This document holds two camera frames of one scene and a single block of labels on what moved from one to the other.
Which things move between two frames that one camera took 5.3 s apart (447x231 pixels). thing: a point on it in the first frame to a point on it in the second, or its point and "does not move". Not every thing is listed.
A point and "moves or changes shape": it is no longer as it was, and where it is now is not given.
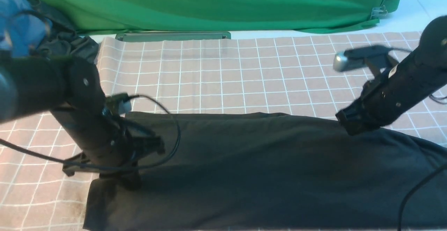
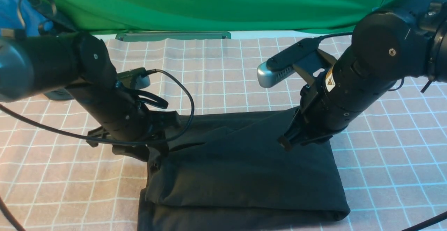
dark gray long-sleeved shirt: x=265 y=172 moves or changes shape
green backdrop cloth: x=100 y=6 does not move
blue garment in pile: x=23 y=34 does not move
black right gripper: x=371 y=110 to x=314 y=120
